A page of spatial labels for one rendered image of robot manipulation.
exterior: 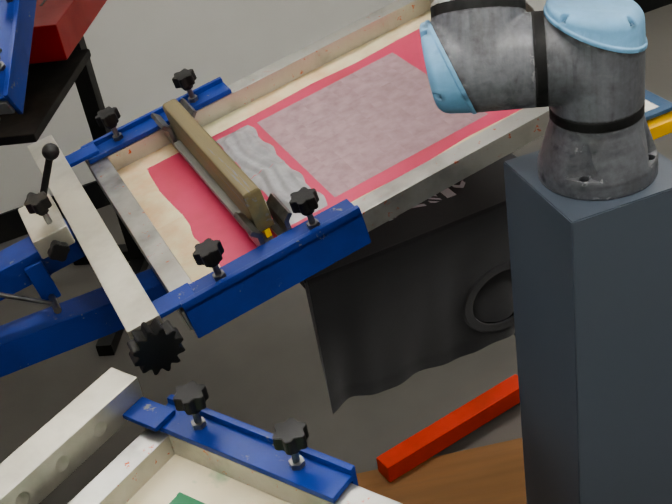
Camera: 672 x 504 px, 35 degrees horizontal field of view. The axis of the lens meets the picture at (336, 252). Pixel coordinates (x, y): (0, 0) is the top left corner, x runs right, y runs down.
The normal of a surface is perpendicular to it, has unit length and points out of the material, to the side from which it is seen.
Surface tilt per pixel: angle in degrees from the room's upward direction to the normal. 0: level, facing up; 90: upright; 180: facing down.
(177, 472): 0
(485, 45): 58
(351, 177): 9
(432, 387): 0
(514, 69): 74
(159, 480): 0
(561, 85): 99
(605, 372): 90
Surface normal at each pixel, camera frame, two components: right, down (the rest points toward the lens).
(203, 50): 0.43, 0.45
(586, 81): -0.14, 0.64
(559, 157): -0.82, 0.15
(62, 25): 0.99, -0.08
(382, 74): -0.29, -0.75
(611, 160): 0.04, 0.28
